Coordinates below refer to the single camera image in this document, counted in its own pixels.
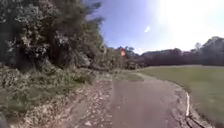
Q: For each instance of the dirt verge with dry leaves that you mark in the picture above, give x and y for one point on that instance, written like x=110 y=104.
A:
x=90 y=106

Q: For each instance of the grey asphalt path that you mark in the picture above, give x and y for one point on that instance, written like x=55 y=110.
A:
x=140 y=103

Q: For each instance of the distant row of trees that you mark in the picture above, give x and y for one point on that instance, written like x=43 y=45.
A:
x=180 y=55

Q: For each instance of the dense wood of trees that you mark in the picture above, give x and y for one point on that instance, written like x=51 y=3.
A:
x=50 y=33

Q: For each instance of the low green undergrowth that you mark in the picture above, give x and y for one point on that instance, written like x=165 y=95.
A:
x=36 y=83

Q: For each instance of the pale path edge kerb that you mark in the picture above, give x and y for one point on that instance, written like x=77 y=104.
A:
x=187 y=105

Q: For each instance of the green grass field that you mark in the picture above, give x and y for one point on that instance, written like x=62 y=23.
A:
x=200 y=83

